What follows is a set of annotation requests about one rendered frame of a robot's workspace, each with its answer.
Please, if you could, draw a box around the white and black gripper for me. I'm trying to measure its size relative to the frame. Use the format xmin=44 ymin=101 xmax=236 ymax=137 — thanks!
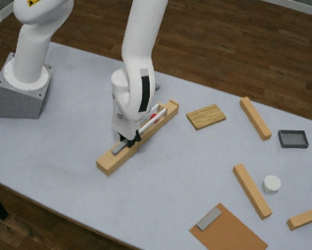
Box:
xmin=113 ymin=113 xmax=142 ymax=148

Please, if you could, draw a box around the tan wooden bar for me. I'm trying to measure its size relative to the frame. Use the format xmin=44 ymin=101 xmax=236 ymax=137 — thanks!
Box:
xmin=286 ymin=209 xmax=312 ymax=230
xmin=239 ymin=98 xmax=272 ymax=141
xmin=232 ymin=163 xmax=272 ymax=220

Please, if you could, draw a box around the brown wooden board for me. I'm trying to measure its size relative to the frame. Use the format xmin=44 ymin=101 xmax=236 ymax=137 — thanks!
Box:
xmin=186 ymin=104 xmax=226 ymax=131

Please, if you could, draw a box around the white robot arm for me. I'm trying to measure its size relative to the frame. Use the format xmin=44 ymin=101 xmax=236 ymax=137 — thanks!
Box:
xmin=4 ymin=0 xmax=168 ymax=122

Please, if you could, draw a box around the brown clipboard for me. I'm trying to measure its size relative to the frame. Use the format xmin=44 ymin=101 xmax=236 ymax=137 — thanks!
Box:
xmin=189 ymin=203 xmax=269 ymax=250

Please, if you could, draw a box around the tan wooden base plank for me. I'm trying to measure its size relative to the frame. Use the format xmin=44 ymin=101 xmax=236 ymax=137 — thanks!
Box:
xmin=96 ymin=99 xmax=179 ymax=176

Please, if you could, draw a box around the grey square stick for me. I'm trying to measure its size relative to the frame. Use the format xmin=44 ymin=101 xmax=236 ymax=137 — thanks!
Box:
xmin=112 ymin=138 xmax=129 ymax=156
xmin=155 ymin=83 xmax=160 ymax=91

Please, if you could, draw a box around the white short cylinder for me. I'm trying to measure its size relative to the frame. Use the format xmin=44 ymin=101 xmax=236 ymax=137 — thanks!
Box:
xmin=261 ymin=176 xmax=281 ymax=195

